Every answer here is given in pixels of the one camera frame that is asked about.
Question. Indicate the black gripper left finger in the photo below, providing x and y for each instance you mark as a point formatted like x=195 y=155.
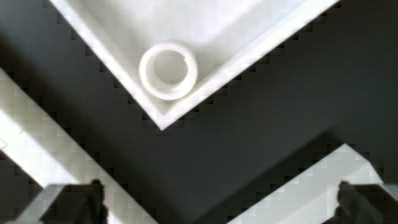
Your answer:
x=69 y=204

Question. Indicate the white square tabletop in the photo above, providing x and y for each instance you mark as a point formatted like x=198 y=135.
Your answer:
x=179 y=44

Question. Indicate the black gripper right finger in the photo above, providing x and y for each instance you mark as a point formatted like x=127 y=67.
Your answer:
x=367 y=204

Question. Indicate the white front fence wall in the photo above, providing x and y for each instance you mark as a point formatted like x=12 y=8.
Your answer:
x=60 y=165

